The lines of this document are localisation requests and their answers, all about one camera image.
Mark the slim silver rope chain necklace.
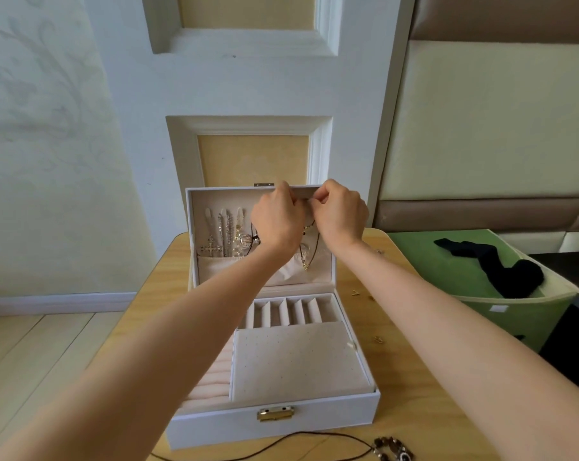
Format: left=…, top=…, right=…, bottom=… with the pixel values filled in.
left=219, top=208, right=232, bottom=257

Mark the person's right hand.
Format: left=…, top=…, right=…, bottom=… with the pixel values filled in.
left=309, top=178, right=371, bottom=256

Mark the person's right forearm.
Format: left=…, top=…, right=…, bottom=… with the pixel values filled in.
left=330, top=239, right=579, bottom=461

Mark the person's left hand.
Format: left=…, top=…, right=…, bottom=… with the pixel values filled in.
left=251, top=180, right=309, bottom=261

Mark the person's left forearm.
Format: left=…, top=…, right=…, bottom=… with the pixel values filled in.
left=0, top=247, right=297, bottom=461

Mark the black low cabinet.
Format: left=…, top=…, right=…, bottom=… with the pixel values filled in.
left=537, top=249, right=579, bottom=400

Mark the square pendant cord necklace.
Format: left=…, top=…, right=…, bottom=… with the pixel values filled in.
left=150, top=431, right=416, bottom=461

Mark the white jewelry box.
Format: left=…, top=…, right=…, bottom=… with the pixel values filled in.
left=165, top=184, right=383, bottom=451

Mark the brown cord bead necklace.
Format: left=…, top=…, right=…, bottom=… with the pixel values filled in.
left=297, top=218, right=322, bottom=273

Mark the beige padded wall panel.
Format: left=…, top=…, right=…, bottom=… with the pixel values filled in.
left=371, top=0, right=579, bottom=234

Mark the black cloth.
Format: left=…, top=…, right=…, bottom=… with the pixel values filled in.
left=433, top=237, right=547, bottom=300

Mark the silver cross pendant necklace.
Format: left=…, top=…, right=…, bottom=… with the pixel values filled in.
left=197, top=208, right=222, bottom=258

